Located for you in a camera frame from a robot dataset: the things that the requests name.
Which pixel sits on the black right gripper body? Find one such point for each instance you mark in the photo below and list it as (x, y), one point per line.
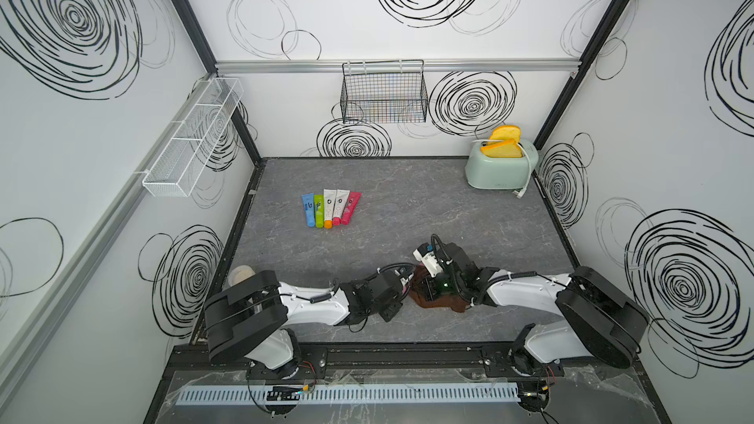
(443, 285)

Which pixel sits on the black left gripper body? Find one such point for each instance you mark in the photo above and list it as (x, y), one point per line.
(389, 309)

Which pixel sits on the brown cloth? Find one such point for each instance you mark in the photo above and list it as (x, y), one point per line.
(435, 292)

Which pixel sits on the crimson pink toothpaste tube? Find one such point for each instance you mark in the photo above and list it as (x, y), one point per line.
(350, 206)

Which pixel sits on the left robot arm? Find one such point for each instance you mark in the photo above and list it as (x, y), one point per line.
(253, 319)

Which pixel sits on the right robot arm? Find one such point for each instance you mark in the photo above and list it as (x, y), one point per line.
(596, 318)

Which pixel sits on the white pink-cap toothpaste tube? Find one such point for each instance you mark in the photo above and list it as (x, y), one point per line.
(341, 200)

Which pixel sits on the green toothpaste tube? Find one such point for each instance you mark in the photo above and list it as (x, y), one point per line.
(318, 201)

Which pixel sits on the blue toothpaste tube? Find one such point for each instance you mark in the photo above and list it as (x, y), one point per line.
(308, 202)

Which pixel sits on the mint green toaster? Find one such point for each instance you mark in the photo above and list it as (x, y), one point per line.
(487, 173)

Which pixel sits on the yellow toast slice front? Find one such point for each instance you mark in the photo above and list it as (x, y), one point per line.
(505, 149)

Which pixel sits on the yellow toast slice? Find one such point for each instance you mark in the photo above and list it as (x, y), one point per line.
(507, 133)
(505, 149)

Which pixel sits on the beige sponge roll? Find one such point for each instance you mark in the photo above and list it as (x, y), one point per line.
(239, 274)

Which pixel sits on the yellow toast slice back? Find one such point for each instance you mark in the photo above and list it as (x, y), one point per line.
(507, 133)

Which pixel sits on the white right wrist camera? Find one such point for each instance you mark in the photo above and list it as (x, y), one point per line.
(425, 254)

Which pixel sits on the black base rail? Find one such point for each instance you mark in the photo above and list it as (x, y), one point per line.
(320, 359)

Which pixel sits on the grey slotted cable duct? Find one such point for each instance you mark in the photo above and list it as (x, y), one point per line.
(415, 393)

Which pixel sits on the black wire wall basket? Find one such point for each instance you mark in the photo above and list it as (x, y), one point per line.
(384, 92)

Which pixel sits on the white wire wall basket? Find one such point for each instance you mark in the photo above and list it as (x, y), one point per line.
(180, 164)

